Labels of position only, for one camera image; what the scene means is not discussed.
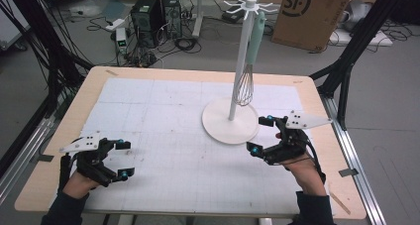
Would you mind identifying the slim black computer tower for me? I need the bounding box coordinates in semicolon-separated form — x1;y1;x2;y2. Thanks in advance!
160;0;183;40

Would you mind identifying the white power strip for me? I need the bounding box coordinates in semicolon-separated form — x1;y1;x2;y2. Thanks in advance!
104;18;127;33

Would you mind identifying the small device with green display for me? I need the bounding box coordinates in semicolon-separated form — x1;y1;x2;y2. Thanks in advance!
115;27;129;55

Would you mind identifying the white foam grid board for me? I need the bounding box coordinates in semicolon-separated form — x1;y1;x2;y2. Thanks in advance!
49;77;333;217

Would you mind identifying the black cable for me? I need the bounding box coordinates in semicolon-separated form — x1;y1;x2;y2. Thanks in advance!
305;140;327;184

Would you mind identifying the thin wooden stick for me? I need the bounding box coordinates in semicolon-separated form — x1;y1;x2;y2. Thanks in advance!
329;190;353;216

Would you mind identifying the brown cardboard box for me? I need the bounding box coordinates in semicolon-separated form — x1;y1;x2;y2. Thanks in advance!
270;0;357;53

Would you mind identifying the person's right hand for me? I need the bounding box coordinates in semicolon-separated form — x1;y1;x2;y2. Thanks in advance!
281;159;328;197

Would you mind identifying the white metal post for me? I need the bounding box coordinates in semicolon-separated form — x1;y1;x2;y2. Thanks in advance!
192;0;205;39

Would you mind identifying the white utensil stand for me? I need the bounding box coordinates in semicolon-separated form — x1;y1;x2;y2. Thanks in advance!
201;0;279;146

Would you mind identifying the aluminium rail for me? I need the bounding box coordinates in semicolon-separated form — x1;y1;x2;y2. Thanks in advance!
0;115;57;201
320;95;388;225

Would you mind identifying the whisk with mint green handle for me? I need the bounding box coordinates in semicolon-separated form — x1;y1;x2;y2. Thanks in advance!
235;10;266;107

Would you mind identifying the black power adapter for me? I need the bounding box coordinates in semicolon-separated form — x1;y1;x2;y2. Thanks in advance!
221;4;246;25

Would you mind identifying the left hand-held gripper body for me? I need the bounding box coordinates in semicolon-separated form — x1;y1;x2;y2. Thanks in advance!
58;130;121;188

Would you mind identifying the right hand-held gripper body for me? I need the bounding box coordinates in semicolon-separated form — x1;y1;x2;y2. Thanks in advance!
263;109;333;167

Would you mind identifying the large black computer tower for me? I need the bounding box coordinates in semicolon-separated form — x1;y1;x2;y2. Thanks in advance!
130;0;166;50

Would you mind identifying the person's left hand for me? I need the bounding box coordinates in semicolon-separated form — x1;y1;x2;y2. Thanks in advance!
61;169;101;200

